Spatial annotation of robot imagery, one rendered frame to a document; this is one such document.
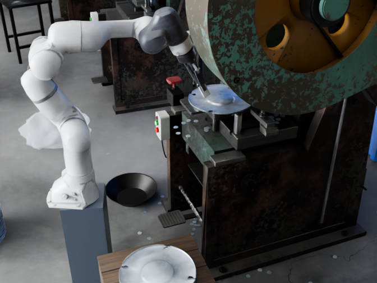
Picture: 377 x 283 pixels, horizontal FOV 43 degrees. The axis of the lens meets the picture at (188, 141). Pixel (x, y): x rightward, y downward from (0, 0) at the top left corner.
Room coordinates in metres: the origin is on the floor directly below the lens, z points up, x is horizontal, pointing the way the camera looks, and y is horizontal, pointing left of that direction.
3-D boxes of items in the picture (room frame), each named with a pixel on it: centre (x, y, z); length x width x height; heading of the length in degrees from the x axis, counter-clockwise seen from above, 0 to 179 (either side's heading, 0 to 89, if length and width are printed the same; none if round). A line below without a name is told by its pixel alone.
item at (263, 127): (1.83, -0.32, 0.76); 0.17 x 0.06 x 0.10; 22
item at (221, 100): (1.94, -0.14, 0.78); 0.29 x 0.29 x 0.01
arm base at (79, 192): (1.65, 0.50, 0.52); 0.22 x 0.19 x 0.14; 96
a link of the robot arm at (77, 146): (1.62, 0.44, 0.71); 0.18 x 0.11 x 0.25; 21
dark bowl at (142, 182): (2.22, 0.33, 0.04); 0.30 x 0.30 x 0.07
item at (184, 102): (1.92, -0.10, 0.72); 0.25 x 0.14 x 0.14; 112
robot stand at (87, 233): (1.66, 0.46, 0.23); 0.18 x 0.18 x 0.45; 6
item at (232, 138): (1.99, -0.26, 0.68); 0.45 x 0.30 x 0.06; 22
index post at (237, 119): (1.78, -0.21, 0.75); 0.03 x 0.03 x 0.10; 22
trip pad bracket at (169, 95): (2.19, 0.07, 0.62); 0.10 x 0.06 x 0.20; 22
